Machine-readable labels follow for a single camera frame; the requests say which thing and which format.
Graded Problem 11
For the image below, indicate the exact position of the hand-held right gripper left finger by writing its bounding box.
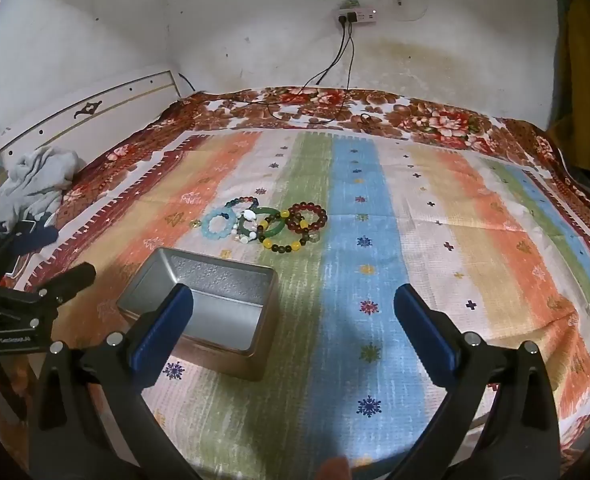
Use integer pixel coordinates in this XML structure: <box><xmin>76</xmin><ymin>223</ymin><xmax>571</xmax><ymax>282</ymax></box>
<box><xmin>28</xmin><ymin>284</ymin><xmax>206</xmax><ymax>480</ymax></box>

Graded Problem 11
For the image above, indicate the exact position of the silver metal tin box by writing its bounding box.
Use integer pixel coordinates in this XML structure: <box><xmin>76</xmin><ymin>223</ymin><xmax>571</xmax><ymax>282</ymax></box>
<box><xmin>116</xmin><ymin>247</ymin><xmax>280</xmax><ymax>382</ymax></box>

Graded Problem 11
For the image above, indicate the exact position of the striped colourful mat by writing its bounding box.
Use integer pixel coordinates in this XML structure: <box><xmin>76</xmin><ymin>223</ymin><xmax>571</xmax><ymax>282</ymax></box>
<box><xmin>5</xmin><ymin>127</ymin><xmax>590</xmax><ymax>480</ymax></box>

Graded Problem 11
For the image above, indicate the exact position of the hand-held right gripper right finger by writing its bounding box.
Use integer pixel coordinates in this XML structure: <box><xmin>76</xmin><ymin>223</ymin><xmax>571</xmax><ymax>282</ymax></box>
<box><xmin>393</xmin><ymin>284</ymin><xmax>560</xmax><ymax>480</ymax></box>

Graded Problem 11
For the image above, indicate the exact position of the white power strip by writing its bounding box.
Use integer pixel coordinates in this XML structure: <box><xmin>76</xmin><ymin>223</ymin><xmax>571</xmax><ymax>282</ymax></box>
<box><xmin>336</xmin><ymin>7</ymin><xmax>378</xmax><ymax>25</ymax></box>

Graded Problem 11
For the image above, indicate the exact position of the yellow cloth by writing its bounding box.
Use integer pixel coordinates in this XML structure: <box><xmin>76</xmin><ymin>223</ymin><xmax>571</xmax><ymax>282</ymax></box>
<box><xmin>545</xmin><ymin>0</ymin><xmax>590</xmax><ymax>171</ymax></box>

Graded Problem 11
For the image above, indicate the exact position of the yellow and dark bead bracelet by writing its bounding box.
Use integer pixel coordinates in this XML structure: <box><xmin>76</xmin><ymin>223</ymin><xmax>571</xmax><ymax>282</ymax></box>
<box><xmin>257</xmin><ymin>210</ymin><xmax>311</xmax><ymax>255</ymax></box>

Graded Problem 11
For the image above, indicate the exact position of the grey cloth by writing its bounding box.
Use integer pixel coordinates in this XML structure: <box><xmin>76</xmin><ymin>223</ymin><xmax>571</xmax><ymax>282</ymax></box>
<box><xmin>0</xmin><ymin>146</ymin><xmax>83</xmax><ymax>221</ymax></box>

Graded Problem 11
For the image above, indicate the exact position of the dark multicolour bead bracelet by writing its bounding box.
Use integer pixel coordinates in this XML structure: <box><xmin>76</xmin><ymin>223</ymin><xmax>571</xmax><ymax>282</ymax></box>
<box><xmin>225</xmin><ymin>196</ymin><xmax>260</xmax><ymax>221</ymax></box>

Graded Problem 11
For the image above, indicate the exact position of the white bead bracelet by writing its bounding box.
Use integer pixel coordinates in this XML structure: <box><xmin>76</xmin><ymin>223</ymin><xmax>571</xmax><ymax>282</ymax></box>
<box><xmin>230</xmin><ymin>209</ymin><xmax>266</xmax><ymax>245</ymax></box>

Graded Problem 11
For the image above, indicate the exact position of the person's right hand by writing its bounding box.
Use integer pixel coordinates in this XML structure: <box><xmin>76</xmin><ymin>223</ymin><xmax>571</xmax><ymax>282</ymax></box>
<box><xmin>317</xmin><ymin>457</ymin><xmax>351</xmax><ymax>480</ymax></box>

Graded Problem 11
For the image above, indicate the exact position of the white headboard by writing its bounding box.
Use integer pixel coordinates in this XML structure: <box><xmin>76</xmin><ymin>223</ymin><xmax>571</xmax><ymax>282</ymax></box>
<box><xmin>0</xmin><ymin>67</ymin><xmax>181</xmax><ymax>171</ymax></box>

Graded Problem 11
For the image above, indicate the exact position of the light blue bead bracelet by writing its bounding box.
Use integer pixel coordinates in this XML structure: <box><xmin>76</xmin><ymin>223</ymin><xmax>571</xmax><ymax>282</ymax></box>
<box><xmin>201</xmin><ymin>207</ymin><xmax>240</xmax><ymax>240</ymax></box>

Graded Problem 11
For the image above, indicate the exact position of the dark red bead bracelet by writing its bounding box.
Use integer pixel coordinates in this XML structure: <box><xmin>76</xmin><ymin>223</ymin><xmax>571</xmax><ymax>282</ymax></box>
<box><xmin>287</xmin><ymin>201</ymin><xmax>328</xmax><ymax>236</ymax></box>

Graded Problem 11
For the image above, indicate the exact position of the dark blue cloth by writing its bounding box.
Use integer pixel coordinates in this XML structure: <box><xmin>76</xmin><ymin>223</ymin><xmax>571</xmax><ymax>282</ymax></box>
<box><xmin>0</xmin><ymin>220</ymin><xmax>58</xmax><ymax>256</ymax></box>

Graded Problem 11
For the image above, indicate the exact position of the green jade bangle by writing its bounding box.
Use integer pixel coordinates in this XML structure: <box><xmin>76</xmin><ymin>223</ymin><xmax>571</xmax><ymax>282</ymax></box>
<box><xmin>238</xmin><ymin>206</ymin><xmax>288</xmax><ymax>239</ymax></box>

